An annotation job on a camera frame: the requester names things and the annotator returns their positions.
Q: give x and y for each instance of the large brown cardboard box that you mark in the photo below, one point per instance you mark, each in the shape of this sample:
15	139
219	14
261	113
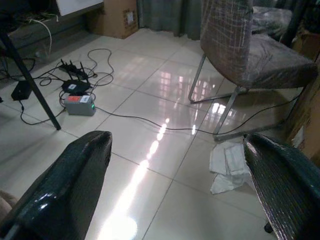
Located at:
303	112

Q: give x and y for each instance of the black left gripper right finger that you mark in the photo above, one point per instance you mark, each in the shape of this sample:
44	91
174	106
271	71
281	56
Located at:
282	187

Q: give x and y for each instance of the white crumpled cloth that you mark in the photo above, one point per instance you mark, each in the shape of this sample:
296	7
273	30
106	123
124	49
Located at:
228	167

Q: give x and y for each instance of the grey power box with red label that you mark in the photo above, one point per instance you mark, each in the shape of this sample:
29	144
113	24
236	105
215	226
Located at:
79	105

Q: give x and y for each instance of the white board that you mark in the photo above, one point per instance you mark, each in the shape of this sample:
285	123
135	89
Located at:
76	6

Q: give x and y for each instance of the brown cardboard box with label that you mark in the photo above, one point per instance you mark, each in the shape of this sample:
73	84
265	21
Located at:
115	17

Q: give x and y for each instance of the black router with antennas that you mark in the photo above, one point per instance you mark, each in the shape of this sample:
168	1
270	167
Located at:
73	69

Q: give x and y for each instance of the grey curtain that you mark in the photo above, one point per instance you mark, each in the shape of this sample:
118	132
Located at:
170	16

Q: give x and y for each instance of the round black device with label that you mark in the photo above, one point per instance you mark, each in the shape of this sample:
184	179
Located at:
75	87

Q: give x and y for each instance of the small black box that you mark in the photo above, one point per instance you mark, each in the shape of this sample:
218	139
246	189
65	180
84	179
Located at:
22	90

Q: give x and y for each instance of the plastic-wrapped grey sofa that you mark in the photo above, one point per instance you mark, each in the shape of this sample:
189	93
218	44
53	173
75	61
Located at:
273	18

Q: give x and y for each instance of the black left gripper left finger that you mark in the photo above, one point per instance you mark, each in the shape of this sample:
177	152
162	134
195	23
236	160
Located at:
67	190

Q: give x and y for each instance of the grey plastic-wrapped metal-frame chair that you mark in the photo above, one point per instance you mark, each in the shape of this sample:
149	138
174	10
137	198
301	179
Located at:
246	55

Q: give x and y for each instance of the black slanted table leg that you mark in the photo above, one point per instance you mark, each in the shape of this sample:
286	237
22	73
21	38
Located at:
30	75

